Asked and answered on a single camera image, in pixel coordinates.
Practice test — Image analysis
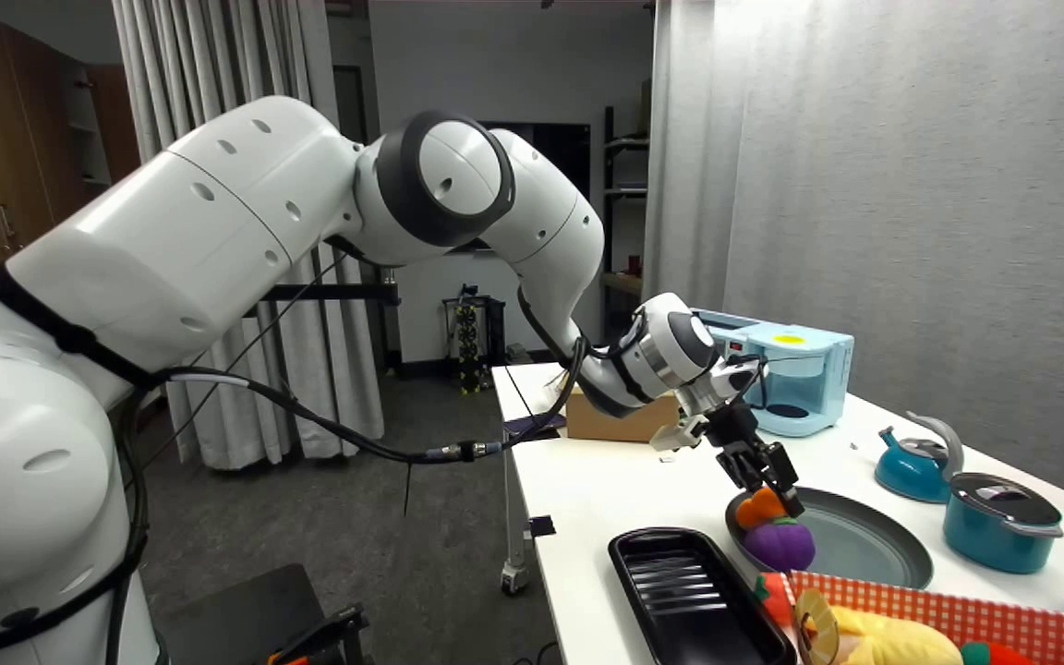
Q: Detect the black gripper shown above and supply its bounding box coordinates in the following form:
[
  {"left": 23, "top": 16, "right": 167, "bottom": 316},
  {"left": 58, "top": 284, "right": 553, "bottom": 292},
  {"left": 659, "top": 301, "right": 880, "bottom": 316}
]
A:
[{"left": 692, "top": 399, "right": 809, "bottom": 518}]

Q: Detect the orange plush fruit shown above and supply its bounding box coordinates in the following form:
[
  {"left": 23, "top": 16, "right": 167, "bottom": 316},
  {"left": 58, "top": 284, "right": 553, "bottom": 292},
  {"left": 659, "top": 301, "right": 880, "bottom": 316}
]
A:
[{"left": 726, "top": 485, "right": 793, "bottom": 535}]

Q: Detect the purple plush eggplant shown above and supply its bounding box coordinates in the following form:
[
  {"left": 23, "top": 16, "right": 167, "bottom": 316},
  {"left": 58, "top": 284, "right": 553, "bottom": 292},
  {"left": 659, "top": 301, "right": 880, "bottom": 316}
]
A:
[{"left": 737, "top": 518, "right": 821, "bottom": 576}]

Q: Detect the grey round plate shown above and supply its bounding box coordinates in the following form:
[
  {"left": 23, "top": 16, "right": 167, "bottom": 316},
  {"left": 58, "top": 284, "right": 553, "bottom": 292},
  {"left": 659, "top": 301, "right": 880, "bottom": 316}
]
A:
[{"left": 786, "top": 487, "right": 938, "bottom": 591}]

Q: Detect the light blue toy coffee machine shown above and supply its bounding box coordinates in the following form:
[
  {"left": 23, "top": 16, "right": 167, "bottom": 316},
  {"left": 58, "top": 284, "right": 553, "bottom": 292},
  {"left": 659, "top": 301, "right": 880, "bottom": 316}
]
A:
[{"left": 692, "top": 301, "right": 856, "bottom": 442}]

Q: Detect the red plush strawberry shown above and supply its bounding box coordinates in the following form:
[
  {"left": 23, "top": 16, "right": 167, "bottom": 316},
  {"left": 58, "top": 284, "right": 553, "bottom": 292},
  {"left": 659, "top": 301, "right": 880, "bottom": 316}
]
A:
[{"left": 755, "top": 570, "right": 802, "bottom": 634}]

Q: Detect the black plastic tray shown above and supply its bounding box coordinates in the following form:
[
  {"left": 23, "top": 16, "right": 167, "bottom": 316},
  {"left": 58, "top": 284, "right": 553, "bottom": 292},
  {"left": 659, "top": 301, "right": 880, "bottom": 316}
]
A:
[{"left": 604, "top": 523, "right": 802, "bottom": 665}]

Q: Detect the teal toy kettle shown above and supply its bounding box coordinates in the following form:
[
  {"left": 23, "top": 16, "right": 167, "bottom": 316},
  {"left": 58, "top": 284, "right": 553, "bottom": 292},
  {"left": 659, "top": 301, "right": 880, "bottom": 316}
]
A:
[{"left": 870, "top": 405, "right": 969, "bottom": 506}]

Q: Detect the brown cardboard box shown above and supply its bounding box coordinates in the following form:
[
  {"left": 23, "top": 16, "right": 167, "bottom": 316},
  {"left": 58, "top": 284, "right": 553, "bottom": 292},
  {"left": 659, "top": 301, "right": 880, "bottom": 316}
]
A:
[{"left": 560, "top": 375, "right": 687, "bottom": 446}]

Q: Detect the yellow plush corn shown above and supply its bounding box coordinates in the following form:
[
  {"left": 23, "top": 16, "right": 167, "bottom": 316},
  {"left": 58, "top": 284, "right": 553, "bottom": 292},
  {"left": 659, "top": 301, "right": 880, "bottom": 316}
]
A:
[{"left": 829, "top": 601, "right": 969, "bottom": 665}]

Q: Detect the teal toy pot with lid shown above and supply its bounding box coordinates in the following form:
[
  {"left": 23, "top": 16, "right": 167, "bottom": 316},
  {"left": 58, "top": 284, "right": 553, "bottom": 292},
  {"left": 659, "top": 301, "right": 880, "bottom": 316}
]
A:
[{"left": 938, "top": 468, "right": 1064, "bottom": 576}]

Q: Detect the red checkered cardboard box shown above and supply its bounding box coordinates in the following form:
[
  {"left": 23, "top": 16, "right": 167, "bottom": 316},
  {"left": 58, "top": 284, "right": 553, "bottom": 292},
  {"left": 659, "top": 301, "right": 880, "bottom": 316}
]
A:
[{"left": 786, "top": 565, "right": 1064, "bottom": 665}]

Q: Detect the red plush toy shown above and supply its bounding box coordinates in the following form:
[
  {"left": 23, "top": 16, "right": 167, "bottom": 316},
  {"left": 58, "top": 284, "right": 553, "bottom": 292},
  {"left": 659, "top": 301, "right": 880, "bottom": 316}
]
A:
[{"left": 962, "top": 638, "right": 1033, "bottom": 665}]

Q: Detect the white curtain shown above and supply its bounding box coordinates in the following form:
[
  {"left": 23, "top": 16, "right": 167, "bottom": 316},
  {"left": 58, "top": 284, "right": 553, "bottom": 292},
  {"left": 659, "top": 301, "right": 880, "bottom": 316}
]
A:
[{"left": 108, "top": 0, "right": 390, "bottom": 474}]

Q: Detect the black cart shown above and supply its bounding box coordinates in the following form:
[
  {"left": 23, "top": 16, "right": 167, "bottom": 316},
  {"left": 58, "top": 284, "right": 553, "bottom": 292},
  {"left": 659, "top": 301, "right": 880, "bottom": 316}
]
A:
[{"left": 151, "top": 563, "right": 369, "bottom": 665}]

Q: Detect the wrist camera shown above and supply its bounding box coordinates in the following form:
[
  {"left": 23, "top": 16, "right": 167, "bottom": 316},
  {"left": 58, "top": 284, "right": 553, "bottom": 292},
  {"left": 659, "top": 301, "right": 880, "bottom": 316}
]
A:
[{"left": 713, "top": 346, "right": 772, "bottom": 394}]

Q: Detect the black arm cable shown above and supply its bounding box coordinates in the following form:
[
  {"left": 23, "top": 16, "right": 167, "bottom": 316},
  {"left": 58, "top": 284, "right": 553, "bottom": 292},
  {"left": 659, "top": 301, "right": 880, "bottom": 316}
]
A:
[{"left": 97, "top": 362, "right": 581, "bottom": 468}]

